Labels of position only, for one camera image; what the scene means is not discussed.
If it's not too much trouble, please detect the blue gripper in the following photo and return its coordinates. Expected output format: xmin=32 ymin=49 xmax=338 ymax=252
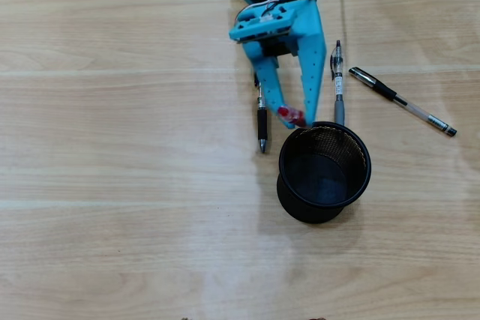
xmin=243 ymin=0 xmax=327 ymax=130

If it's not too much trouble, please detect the red retractable pen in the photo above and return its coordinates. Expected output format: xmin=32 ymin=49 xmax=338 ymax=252
xmin=276 ymin=104 xmax=308 ymax=128

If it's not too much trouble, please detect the black grip retractable pen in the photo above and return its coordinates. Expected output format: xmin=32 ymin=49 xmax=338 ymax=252
xmin=253 ymin=72 xmax=269 ymax=154

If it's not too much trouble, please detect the grey grip retractable pen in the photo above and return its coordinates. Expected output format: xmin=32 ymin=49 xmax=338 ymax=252
xmin=329 ymin=39 xmax=346 ymax=127

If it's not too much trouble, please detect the capped black gel pen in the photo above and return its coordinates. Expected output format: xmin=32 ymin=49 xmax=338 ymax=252
xmin=348 ymin=67 xmax=458 ymax=137

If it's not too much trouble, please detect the black mesh pen holder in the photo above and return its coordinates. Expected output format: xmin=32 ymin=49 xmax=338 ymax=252
xmin=276 ymin=121 xmax=372 ymax=224

